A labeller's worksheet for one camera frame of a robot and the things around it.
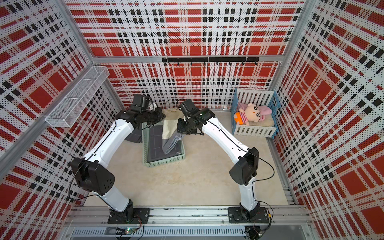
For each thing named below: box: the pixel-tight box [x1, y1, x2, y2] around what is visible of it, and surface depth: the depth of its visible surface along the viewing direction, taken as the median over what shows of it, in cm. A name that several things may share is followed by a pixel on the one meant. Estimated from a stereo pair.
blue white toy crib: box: [231, 88, 281, 139], surface depth 105 cm
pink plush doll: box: [233, 102, 273, 126], surface depth 100 cm
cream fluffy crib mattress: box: [247, 113, 275, 127], surface depth 106 cm
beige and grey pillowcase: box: [162, 108, 185, 155], surface depth 86 cm
